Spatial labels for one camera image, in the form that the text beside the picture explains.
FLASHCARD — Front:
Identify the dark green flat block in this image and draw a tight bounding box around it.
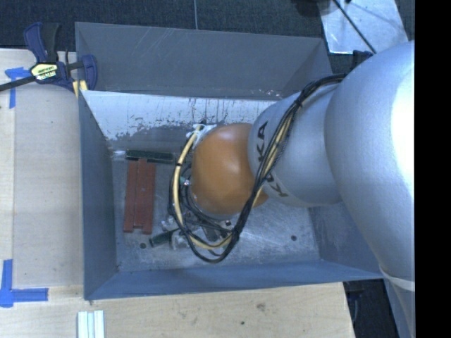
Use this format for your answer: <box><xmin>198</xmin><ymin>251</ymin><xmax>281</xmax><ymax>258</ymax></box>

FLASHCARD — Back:
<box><xmin>125</xmin><ymin>149</ymin><xmax>175</xmax><ymax>164</ymax></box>
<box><xmin>149</xmin><ymin>230</ymin><xmax>174</xmax><ymax>249</ymax></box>

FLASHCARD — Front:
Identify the red-brown flat block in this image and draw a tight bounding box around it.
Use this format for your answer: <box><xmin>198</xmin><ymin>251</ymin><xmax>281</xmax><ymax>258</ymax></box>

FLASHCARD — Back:
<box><xmin>133</xmin><ymin>158</ymin><xmax>149</xmax><ymax>230</ymax></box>
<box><xmin>123</xmin><ymin>161</ymin><xmax>139</xmax><ymax>233</ymax></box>
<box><xmin>142</xmin><ymin>163</ymin><xmax>157</xmax><ymax>235</ymax></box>

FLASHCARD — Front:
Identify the pale wood board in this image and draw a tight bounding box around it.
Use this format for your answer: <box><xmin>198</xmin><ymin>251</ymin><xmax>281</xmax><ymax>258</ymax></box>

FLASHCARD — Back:
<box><xmin>13</xmin><ymin>50</ymin><xmax>85</xmax><ymax>289</ymax></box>

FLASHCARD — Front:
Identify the grey metal bin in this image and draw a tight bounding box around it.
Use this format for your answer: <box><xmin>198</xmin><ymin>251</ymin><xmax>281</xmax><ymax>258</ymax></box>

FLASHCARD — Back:
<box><xmin>74</xmin><ymin>21</ymin><xmax>385</xmax><ymax>301</ymax></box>

